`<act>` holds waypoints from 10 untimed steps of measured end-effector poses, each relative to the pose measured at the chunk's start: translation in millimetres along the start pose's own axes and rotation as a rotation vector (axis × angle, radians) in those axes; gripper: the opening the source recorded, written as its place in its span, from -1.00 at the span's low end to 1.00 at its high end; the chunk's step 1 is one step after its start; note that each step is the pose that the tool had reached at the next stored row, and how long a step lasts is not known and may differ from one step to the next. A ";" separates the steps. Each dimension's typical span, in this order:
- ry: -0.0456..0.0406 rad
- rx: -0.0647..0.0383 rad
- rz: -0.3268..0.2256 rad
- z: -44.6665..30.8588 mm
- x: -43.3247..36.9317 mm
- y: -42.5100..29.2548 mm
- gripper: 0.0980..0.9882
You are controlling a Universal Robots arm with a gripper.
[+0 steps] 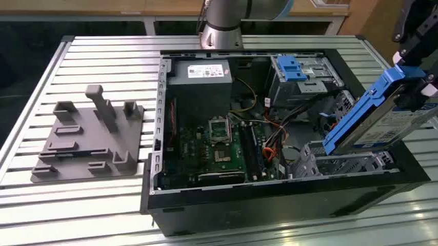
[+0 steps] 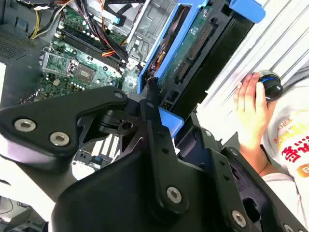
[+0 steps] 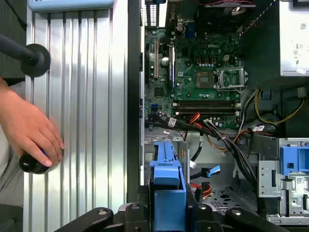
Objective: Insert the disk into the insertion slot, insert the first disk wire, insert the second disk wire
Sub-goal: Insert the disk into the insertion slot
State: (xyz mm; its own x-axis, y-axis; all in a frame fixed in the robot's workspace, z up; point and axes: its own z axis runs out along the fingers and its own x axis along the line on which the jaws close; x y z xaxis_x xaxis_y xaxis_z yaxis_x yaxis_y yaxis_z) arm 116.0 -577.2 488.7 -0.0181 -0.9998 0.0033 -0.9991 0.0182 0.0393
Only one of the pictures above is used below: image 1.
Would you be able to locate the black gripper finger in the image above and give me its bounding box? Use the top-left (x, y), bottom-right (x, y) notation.
top-left (395, 74), bottom-right (438, 112)
top-left (391, 0), bottom-right (438, 71)

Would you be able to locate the hard disk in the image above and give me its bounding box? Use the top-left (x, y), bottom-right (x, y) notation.
top-left (320, 65), bottom-right (438, 157)

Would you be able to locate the metal disk bay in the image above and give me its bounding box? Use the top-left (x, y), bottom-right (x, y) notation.
top-left (289, 140), bottom-right (400, 179)

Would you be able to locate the black RAM slot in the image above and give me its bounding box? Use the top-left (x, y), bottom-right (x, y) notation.
top-left (238, 122), bottom-right (259, 181)

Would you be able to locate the metal drive cage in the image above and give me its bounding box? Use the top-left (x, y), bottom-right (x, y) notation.
top-left (268, 55), bottom-right (344, 109)

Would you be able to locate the blue drive carrier latch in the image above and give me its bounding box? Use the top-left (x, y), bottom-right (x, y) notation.
top-left (277, 55), bottom-right (307, 82)

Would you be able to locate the RAM stick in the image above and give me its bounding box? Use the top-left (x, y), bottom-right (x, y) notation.
top-left (248, 124), bottom-right (267, 178)

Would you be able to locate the black PC case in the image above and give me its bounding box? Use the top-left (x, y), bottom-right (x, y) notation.
top-left (138, 48), bottom-right (431, 237)

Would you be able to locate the CPU socket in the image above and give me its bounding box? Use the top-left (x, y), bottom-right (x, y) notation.
top-left (206, 116), bottom-right (233, 145)

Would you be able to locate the square chipset chip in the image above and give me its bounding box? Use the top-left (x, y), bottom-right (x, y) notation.
top-left (213, 148), bottom-right (232, 163)

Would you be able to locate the grey power supply unit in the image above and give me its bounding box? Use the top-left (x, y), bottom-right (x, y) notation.
top-left (165, 59), bottom-right (233, 129)

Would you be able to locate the black graphics card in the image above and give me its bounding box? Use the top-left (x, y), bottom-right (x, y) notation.
top-left (196, 171), bottom-right (246, 186)

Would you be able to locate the green motherboard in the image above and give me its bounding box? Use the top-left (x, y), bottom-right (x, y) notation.
top-left (162, 112), bottom-right (284, 189)

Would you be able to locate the wooden bench top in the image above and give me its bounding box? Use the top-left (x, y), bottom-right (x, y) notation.
top-left (0, 0), bottom-right (349, 16)

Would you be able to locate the grey parts rack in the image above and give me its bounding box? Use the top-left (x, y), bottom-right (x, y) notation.
top-left (30, 84), bottom-right (146, 184)

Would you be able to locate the thick black sleeved wire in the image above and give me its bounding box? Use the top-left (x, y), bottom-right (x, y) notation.
top-left (269, 91), bottom-right (341, 124)

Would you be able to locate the mixed colour wire bundle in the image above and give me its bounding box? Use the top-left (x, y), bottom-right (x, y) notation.
top-left (263, 119), bottom-right (289, 150)

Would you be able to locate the yellow wire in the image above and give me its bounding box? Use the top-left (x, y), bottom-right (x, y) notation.
top-left (229, 78), bottom-right (257, 113)

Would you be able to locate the looped orange wire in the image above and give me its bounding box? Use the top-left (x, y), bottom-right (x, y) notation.
top-left (261, 147), bottom-right (276, 162)

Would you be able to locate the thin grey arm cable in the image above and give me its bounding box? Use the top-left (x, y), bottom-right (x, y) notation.
top-left (196, 0), bottom-right (209, 35)

